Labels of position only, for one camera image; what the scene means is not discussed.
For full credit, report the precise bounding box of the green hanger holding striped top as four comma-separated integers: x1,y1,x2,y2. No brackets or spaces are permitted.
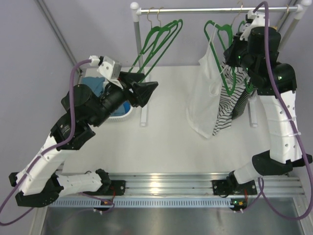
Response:
237,21,254,94

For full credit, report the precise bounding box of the white slotted cable duct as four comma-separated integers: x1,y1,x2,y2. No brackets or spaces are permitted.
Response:
49,197,246,208

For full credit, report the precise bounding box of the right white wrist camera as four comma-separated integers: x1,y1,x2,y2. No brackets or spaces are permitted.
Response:
240,10,266,41

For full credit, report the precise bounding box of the white plastic laundry basket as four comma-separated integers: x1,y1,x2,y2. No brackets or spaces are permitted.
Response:
107,70,134,123

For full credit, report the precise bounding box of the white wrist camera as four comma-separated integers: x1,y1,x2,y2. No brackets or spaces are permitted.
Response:
89,55,123,89
240,10,266,41

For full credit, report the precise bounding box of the bright blue garment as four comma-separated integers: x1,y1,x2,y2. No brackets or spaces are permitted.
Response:
111,102,131,117

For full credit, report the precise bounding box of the teal blue shirt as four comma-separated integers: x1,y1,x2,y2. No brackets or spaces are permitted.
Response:
81,76,105,97

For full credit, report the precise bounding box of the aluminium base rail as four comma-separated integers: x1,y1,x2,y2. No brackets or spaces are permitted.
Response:
109,173,304,197

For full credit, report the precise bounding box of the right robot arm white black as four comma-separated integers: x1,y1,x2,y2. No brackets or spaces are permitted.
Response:
224,26,306,194

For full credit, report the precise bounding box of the silver clothes rack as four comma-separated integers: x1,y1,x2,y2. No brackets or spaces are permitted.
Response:
130,0,311,127

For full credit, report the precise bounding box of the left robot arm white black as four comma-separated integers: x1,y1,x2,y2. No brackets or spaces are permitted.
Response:
9,72,158,208

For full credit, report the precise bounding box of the black striped dark garment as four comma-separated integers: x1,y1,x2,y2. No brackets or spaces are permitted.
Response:
232,82,255,120

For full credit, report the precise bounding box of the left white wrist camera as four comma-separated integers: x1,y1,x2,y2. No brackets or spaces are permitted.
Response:
89,55,123,89

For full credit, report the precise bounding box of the white black striped tank top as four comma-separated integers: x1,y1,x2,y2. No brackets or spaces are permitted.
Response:
212,62,247,136

